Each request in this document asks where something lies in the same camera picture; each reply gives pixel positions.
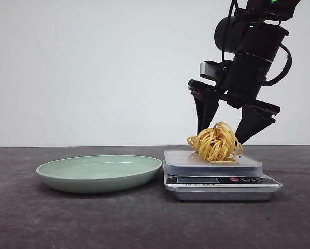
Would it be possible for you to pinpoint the yellow vermicelli noodle bundle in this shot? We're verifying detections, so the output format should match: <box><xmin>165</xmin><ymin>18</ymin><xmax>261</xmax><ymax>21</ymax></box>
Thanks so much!
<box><xmin>187</xmin><ymin>122</ymin><xmax>243</xmax><ymax>163</ymax></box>

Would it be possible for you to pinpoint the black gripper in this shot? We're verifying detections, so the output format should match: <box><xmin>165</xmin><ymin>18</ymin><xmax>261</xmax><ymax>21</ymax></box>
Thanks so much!
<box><xmin>188</xmin><ymin>54</ymin><xmax>280</xmax><ymax>144</ymax></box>

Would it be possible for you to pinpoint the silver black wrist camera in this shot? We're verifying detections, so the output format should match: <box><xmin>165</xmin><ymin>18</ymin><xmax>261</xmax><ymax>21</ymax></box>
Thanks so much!
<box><xmin>200</xmin><ymin>60</ymin><xmax>232</xmax><ymax>82</ymax></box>

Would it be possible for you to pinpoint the light green round plate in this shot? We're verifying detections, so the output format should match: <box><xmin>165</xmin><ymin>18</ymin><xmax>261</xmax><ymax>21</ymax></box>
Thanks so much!
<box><xmin>36</xmin><ymin>155</ymin><xmax>162</xmax><ymax>194</ymax></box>

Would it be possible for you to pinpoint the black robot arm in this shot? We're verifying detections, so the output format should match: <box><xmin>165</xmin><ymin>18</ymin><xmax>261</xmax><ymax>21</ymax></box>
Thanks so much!
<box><xmin>188</xmin><ymin>0</ymin><xmax>297</xmax><ymax>143</ymax></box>

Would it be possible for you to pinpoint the silver digital kitchen scale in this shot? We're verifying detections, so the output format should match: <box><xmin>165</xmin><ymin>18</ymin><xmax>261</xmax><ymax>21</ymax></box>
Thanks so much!
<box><xmin>163</xmin><ymin>150</ymin><xmax>283</xmax><ymax>201</ymax></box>

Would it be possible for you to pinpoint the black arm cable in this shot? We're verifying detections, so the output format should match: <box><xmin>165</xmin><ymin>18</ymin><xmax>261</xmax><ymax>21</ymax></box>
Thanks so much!
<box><xmin>264</xmin><ymin>44</ymin><xmax>293</xmax><ymax>87</ymax></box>

